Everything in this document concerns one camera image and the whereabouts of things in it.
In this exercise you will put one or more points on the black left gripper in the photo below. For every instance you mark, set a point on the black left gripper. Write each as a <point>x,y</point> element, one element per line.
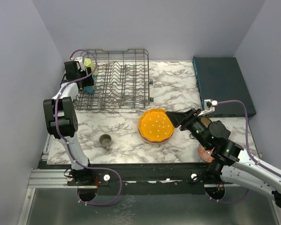
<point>89,81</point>

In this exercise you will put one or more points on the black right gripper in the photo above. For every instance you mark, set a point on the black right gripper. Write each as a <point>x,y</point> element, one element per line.
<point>177,118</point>

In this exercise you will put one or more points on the blue floral mug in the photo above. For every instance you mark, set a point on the blue floral mug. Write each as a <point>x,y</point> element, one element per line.
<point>92,88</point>

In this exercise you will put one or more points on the pale yellow mug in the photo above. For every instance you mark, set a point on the pale yellow mug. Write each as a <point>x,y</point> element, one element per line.
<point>89,65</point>

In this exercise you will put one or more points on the brown patterned bowl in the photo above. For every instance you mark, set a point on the brown patterned bowl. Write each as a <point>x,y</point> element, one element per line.
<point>206,121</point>

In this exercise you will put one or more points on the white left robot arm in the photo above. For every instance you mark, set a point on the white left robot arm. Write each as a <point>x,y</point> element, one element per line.
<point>61,120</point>

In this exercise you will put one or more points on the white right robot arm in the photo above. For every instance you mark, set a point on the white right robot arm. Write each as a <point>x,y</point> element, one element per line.
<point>231,163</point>

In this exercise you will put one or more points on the orange polka dot plate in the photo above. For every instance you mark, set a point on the orange polka dot plate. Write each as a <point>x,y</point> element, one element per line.
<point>155,125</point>

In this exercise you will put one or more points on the pink plate under stack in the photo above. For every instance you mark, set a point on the pink plate under stack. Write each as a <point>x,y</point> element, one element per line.
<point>155,142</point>

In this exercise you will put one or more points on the red patterned glass bowl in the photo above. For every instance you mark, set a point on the red patterned glass bowl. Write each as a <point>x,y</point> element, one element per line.
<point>204,154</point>

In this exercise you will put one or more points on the small grey cup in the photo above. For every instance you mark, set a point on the small grey cup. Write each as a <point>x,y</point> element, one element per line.
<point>105,141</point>

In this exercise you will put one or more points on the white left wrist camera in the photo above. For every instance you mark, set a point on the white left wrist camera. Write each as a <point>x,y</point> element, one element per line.
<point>79,61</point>

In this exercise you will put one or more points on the grey wire dish rack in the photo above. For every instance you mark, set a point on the grey wire dish rack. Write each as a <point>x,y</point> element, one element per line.
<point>122,81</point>

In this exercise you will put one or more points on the blue network switch box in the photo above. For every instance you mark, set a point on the blue network switch box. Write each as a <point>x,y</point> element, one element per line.
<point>221,79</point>

